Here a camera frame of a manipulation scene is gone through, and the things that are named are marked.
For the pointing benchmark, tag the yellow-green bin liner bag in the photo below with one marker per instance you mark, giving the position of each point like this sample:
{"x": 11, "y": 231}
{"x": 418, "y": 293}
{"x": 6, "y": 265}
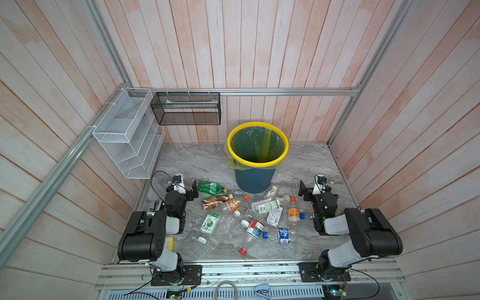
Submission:
{"x": 256, "y": 145}

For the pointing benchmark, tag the red blue label bottle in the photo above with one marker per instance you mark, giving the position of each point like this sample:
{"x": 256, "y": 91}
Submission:
{"x": 255, "y": 229}

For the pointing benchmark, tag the green plastic bottle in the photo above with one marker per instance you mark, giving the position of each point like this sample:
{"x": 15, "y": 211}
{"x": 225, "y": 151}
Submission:
{"x": 211, "y": 188}

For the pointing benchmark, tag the yellow perforated plate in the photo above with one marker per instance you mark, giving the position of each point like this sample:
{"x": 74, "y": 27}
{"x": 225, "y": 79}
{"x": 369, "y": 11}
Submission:
{"x": 169, "y": 243}

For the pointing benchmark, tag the brown label plastic bottle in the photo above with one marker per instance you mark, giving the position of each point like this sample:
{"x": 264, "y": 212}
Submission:
{"x": 215, "y": 201}

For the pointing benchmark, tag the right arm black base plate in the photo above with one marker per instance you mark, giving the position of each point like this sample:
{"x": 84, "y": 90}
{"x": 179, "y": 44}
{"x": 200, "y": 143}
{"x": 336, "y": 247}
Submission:
{"x": 311, "y": 272}

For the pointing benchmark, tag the blue clip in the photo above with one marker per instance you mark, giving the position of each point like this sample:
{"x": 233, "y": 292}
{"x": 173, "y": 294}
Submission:
{"x": 263, "y": 291}

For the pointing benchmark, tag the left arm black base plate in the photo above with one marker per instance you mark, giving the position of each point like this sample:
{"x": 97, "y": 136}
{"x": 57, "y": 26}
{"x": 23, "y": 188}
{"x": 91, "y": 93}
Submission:
{"x": 184, "y": 275}

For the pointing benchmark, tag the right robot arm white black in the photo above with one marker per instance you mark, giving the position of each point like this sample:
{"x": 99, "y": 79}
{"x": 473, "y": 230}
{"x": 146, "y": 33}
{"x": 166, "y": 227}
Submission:
{"x": 371, "y": 236}

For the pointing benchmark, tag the clear bottle white green label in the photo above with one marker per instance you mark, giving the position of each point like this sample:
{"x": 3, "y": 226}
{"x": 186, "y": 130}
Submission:
{"x": 270, "y": 204}

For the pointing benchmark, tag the blue bin with yellow rim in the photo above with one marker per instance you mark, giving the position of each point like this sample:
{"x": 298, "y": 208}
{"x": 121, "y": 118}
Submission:
{"x": 254, "y": 181}

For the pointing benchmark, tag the clear bottle orange cap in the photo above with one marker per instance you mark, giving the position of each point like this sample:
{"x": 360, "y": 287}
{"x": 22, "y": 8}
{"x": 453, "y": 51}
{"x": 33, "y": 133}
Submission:
{"x": 293, "y": 214}

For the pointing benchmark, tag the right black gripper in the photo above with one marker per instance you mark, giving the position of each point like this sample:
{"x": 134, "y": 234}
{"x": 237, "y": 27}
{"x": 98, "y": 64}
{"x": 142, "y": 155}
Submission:
{"x": 309, "y": 193}

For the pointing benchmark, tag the black mesh wall basket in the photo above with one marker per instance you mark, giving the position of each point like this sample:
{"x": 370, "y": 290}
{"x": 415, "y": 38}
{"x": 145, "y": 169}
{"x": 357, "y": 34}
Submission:
{"x": 187, "y": 108}

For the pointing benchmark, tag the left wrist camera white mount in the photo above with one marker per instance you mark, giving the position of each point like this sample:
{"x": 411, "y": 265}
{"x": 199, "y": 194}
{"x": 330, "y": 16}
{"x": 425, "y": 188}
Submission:
{"x": 179, "y": 182}

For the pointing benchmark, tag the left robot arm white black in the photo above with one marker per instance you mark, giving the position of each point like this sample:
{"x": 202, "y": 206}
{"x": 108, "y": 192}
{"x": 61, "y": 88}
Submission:
{"x": 144, "y": 238}

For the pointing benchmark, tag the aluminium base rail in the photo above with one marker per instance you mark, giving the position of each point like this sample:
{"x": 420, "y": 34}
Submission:
{"x": 209, "y": 273}

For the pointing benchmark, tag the white wire mesh shelf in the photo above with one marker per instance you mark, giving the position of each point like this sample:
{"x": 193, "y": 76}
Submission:
{"x": 130, "y": 133}

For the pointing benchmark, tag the blue label blue cap bottle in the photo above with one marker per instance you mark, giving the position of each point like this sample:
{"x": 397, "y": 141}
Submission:
{"x": 282, "y": 236}

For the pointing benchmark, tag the crushed clear bottle bird label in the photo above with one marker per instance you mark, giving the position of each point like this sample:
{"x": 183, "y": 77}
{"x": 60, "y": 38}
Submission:
{"x": 271, "y": 192}

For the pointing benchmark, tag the clear bottle white text label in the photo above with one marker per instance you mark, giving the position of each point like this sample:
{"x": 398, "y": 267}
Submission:
{"x": 273, "y": 217}

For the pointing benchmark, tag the clear bottle white cap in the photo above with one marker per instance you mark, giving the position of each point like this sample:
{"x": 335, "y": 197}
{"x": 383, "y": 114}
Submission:
{"x": 222, "y": 231}

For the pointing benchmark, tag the clear bottle red cap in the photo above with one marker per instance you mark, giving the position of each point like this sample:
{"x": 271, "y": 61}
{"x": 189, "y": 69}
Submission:
{"x": 226, "y": 252}

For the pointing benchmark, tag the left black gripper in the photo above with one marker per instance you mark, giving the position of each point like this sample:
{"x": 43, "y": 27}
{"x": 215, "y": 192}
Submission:
{"x": 189, "y": 191}

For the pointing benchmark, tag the white black eraser brush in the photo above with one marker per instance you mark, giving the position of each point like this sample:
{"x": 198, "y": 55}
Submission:
{"x": 154, "y": 206}

